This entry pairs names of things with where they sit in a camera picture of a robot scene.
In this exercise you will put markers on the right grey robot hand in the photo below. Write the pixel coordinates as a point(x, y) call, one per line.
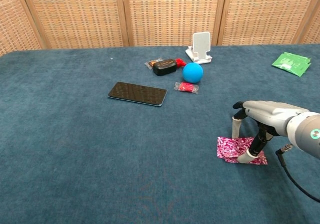
point(270, 114)

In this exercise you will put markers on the pink patterned cloth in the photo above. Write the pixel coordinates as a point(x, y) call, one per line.
point(231, 148)
point(260, 160)

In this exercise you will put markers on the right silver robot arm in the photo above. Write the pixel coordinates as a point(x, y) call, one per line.
point(303, 131)

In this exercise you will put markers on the black smartphone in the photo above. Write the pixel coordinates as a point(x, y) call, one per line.
point(137, 93)

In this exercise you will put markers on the green sachet packet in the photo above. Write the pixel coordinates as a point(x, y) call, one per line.
point(308, 68)
point(290, 62)

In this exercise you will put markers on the blue ball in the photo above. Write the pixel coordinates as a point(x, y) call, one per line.
point(192, 72)

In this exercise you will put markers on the red candy in clear wrapper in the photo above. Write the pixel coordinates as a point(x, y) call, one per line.
point(186, 87)

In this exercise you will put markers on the woven rattan screen panel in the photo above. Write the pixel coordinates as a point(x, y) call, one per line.
point(172, 12)
point(11, 19)
point(313, 32)
point(75, 14)
point(265, 12)

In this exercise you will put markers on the white folding phone stand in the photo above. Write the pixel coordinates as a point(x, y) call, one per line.
point(201, 44)

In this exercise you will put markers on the red wrapped packet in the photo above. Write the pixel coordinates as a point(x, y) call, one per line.
point(180, 63)

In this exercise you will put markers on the black glossy case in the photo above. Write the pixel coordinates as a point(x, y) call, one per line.
point(165, 67)

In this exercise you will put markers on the orange snack packet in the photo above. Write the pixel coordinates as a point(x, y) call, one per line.
point(150, 63)

